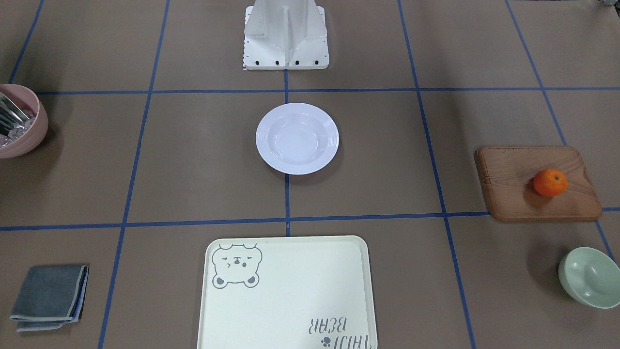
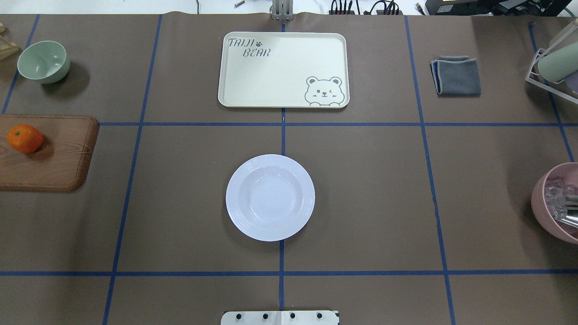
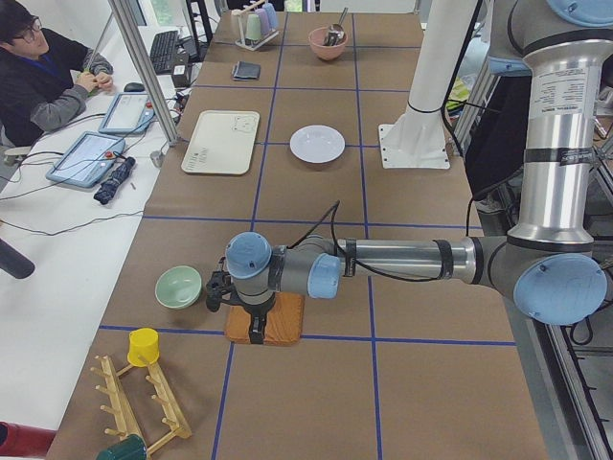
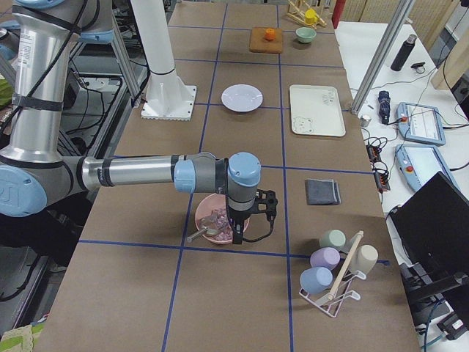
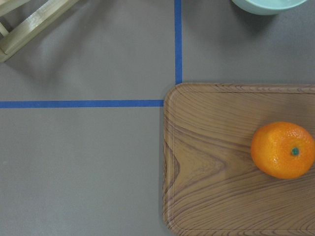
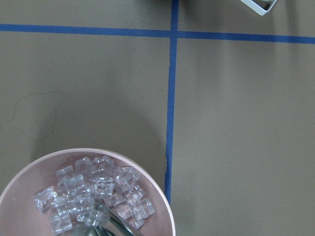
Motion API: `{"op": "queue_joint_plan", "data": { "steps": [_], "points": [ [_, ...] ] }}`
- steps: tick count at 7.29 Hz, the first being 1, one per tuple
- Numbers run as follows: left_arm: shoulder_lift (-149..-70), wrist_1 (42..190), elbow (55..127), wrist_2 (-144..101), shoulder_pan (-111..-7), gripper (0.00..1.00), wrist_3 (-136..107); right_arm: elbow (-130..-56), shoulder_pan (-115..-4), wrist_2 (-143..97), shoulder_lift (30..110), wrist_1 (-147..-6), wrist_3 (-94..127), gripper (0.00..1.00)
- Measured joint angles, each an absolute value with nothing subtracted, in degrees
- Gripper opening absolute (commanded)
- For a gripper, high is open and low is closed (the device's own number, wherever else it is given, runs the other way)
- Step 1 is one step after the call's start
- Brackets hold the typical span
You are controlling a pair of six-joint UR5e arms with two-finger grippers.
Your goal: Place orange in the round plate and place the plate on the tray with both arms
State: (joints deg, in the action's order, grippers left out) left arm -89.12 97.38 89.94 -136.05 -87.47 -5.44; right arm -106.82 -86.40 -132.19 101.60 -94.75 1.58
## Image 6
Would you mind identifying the clear plastic ice cubes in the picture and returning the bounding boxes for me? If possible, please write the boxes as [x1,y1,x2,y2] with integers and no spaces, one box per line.
[33,155,156,236]

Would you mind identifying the metal tongs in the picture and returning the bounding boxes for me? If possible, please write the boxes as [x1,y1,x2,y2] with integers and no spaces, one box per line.
[69,201,143,236]

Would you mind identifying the pink bowl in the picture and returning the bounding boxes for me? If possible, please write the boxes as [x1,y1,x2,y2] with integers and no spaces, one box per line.
[0,148,176,236]

